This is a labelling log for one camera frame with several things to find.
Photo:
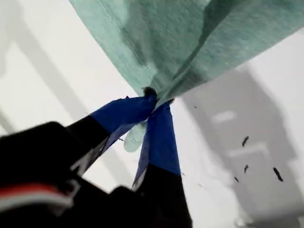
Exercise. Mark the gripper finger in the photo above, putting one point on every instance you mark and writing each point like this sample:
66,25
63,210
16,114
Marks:
118,116
159,147

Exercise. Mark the pale green T-shirt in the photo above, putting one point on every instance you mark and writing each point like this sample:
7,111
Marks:
178,47

